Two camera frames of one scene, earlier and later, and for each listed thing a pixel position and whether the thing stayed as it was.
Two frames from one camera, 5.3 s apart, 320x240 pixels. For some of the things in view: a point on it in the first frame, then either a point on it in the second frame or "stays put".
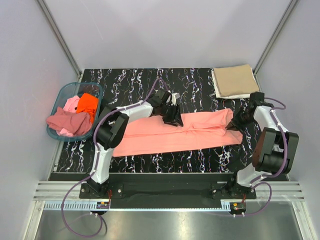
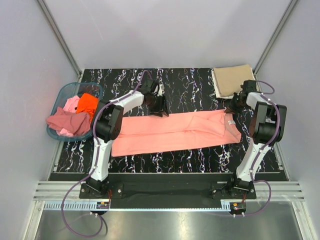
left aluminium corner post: [60, 38] stays put
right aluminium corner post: [291, 5] stays put
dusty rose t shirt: [78, 123] stays put
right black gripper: [234, 124] -> [231, 109]
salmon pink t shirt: [149, 133] stays put
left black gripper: [175, 119] -> [161, 108]
